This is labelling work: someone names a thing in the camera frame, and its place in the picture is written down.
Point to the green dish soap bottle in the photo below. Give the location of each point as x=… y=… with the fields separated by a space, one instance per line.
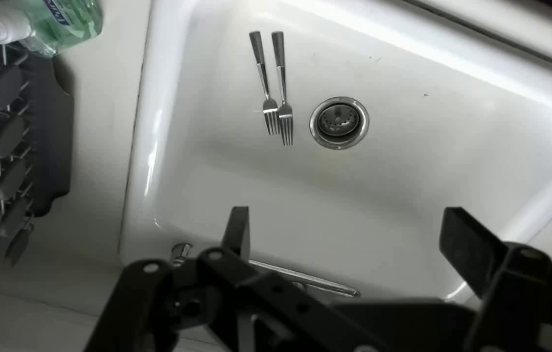
x=49 y=26

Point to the steel sink drain strainer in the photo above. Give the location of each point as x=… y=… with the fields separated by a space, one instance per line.
x=339 y=122

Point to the right silver fork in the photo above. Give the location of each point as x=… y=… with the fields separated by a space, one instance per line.
x=284 y=110

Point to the white ceramic sink basin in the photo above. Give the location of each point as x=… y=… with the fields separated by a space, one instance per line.
x=456 y=120

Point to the silver fork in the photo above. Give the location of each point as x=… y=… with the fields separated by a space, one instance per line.
x=268 y=104
x=284 y=110

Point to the black dish drying rack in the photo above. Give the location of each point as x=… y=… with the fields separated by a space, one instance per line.
x=35 y=145

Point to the left silver fork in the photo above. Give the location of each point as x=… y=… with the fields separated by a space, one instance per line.
x=268 y=104

